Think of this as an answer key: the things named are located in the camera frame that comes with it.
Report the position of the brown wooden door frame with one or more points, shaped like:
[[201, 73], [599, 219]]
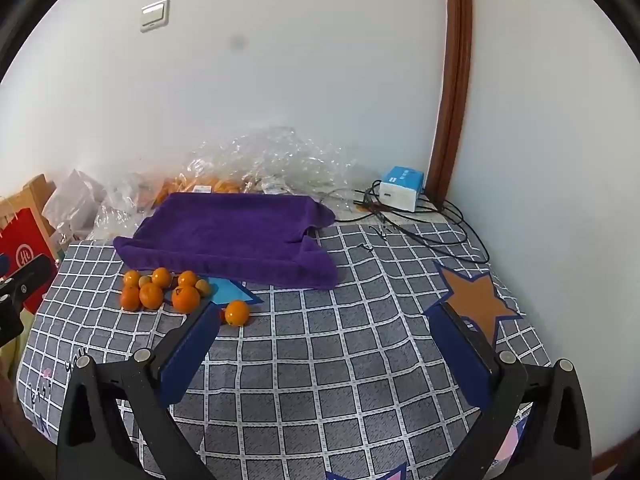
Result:
[[457, 85]]

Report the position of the blue white tissue pack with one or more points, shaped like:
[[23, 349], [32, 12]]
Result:
[[400, 187]]

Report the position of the translucent white plastic bag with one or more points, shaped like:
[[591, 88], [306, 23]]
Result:
[[75, 195]]

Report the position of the red paper bag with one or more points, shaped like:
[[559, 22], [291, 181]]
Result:
[[22, 250]]

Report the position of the clear bag with oranges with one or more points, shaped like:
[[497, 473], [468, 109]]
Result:
[[220, 183]]

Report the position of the white light switch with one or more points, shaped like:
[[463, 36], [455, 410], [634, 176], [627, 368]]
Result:
[[154, 15]]

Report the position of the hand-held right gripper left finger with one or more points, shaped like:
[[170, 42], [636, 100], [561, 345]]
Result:
[[192, 355]]

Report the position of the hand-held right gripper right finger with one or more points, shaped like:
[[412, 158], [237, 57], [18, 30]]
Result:
[[457, 355]]

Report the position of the grey checked blanket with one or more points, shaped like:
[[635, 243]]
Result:
[[325, 360]]

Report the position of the cluster of oranges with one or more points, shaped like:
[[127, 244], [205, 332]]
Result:
[[151, 296]]

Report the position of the purple towel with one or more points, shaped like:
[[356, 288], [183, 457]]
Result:
[[225, 240]]

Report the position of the crumpled clear plastic bag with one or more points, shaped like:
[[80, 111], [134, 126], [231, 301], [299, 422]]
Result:
[[290, 160]]

